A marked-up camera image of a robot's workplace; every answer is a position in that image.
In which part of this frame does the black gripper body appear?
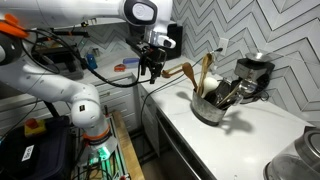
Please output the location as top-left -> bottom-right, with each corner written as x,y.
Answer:
141,42 -> 168,65

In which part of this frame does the dark brown wooden spoon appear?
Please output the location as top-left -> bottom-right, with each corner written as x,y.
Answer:
161,68 -> 184,79

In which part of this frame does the light slotted wooden spoon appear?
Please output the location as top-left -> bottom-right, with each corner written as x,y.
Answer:
164,64 -> 185,75

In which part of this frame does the round-headed wooden spoon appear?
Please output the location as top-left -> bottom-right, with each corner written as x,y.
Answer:
181,62 -> 199,93

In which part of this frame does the white round utensil head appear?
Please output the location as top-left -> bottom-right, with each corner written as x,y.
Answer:
202,77 -> 219,98

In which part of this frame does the metal utensil holder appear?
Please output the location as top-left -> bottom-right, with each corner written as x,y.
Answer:
190,89 -> 228,127

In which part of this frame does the black kitchen utensil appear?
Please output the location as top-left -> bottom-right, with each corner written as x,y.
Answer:
204,79 -> 234,109

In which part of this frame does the blue-lidded container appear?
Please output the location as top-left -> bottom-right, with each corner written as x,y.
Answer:
122,57 -> 141,66

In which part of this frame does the orange small object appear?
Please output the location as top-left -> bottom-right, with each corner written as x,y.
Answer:
113,63 -> 127,73

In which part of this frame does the flat wooden spatula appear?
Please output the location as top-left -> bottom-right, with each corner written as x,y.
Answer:
196,59 -> 207,97

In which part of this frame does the blue bottle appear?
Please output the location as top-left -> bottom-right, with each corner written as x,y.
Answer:
86,53 -> 99,71

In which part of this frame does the dishwasher front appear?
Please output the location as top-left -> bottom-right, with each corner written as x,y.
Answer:
155,109 -> 218,180

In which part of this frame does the black stove top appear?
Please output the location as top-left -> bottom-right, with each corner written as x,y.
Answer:
32,46 -> 85,82

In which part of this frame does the wooden board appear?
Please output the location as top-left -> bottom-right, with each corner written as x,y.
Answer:
110,110 -> 146,180

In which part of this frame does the metal ladle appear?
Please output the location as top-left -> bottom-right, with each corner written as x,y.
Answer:
216,79 -> 258,108

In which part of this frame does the black coffee grinder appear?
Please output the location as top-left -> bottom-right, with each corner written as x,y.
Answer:
233,51 -> 276,100

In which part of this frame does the yellow emergency stop button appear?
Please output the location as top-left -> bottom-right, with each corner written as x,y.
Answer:
23,118 -> 47,138

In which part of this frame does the black control box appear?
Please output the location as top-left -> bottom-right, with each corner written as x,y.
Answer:
0,115 -> 77,180

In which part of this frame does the black power cable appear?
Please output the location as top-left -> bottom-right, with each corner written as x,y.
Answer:
139,47 -> 224,158

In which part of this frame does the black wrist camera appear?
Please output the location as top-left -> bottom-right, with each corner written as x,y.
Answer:
125,36 -> 148,57

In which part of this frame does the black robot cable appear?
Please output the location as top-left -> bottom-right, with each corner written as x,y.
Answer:
19,28 -> 158,89

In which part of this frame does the white wall outlet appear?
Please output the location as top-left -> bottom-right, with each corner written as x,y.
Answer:
217,37 -> 230,57

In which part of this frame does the metal robot mount frame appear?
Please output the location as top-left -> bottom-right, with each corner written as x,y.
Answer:
71,111 -> 132,180

